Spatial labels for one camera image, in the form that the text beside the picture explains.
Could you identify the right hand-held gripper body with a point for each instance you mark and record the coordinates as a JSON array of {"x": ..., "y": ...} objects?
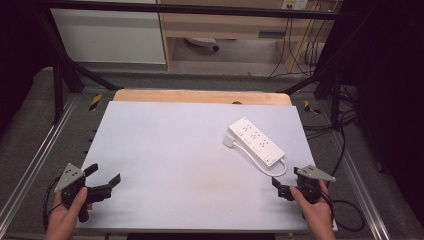
[{"x": 310, "y": 181}]

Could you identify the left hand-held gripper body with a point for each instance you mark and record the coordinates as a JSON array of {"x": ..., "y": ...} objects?
[{"x": 69, "y": 176}]

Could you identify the person's right hand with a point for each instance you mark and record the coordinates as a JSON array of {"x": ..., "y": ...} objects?
[{"x": 316, "y": 216}]

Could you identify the person's left hand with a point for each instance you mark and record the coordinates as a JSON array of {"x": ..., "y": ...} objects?
[{"x": 64, "y": 218}]

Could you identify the white power strip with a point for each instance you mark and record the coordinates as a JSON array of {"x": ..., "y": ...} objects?
[{"x": 256, "y": 140}]

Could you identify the white power plug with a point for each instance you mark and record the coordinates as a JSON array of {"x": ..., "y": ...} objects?
[{"x": 228, "y": 140}]

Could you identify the wooden table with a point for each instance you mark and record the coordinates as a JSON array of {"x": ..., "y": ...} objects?
[{"x": 183, "y": 96}]

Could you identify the black curtain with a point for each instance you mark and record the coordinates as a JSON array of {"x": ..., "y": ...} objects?
[
  {"x": 390, "y": 83},
  {"x": 20, "y": 50}
]

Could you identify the white cabinet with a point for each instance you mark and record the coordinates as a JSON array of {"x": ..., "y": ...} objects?
[{"x": 106, "y": 36}]

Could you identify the white chair base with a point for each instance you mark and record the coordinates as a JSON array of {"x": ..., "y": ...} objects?
[{"x": 200, "y": 41}]

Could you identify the light wooden desk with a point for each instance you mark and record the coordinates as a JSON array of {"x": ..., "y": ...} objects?
[{"x": 216, "y": 28}]

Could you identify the aluminium rail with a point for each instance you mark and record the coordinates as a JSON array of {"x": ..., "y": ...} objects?
[
  {"x": 361, "y": 190},
  {"x": 36, "y": 156}
]

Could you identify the white wall socket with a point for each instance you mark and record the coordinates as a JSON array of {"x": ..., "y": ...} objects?
[{"x": 295, "y": 4}]

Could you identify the black metal frame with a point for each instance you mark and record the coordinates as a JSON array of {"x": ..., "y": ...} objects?
[{"x": 200, "y": 9}]

